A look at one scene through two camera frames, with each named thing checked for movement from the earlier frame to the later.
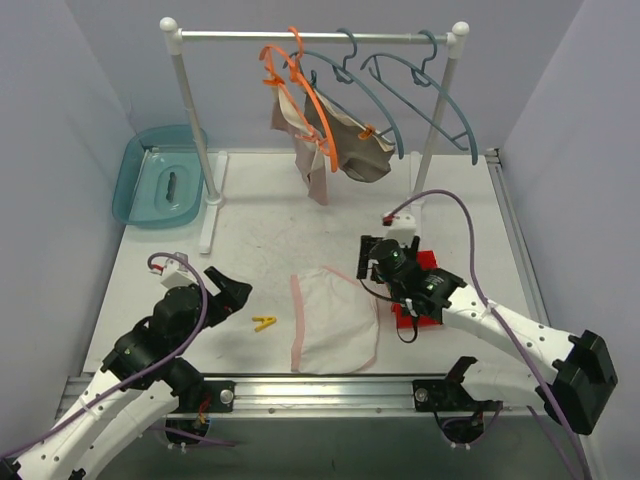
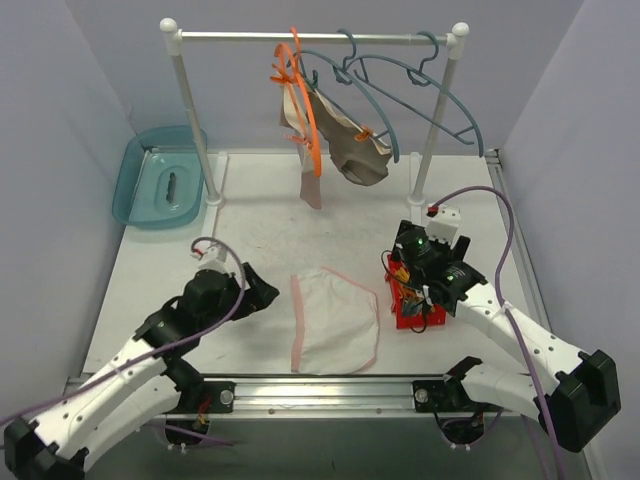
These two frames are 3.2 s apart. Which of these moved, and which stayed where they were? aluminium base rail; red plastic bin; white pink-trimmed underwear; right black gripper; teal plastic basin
Moved: right black gripper
Stayed: white pink-trimmed underwear; aluminium base rail; teal plastic basin; red plastic bin
